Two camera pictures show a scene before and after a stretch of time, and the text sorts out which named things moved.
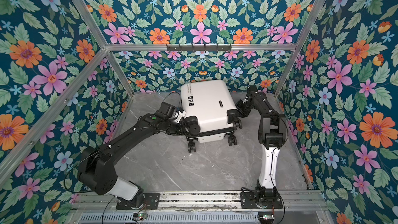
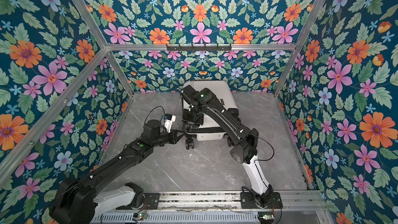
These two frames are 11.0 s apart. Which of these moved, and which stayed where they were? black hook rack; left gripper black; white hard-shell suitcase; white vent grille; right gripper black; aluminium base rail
Moved: right gripper black; left gripper black
Stayed: white vent grille; black hook rack; white hard-shell suitcase; aluminium base rail
